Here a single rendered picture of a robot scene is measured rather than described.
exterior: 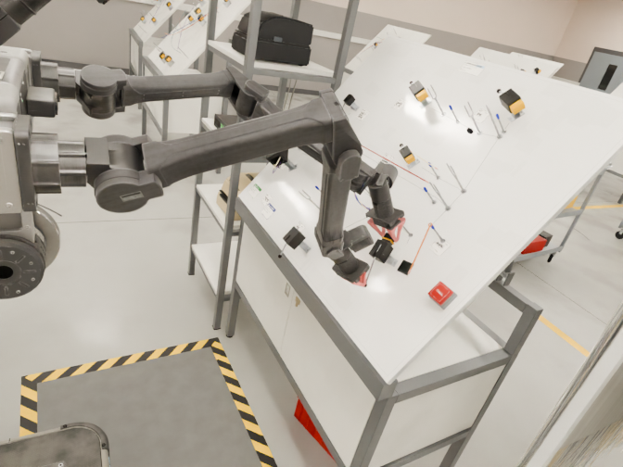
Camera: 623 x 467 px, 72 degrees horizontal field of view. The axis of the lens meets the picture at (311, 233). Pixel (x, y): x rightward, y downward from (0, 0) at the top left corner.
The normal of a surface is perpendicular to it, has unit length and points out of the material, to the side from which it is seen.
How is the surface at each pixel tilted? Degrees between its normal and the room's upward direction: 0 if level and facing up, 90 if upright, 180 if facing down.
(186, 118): 90
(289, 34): 90
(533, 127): 52
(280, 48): 90
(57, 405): 0
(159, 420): 0
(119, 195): 116
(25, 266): 90
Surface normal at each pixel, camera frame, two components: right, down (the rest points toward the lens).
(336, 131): 0.31, 0.83
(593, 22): -0.88, 0.06
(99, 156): 0.37, -0.56
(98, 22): 0.44, 0.50
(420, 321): -0.56, -0.48
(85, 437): 0.20, -0.86
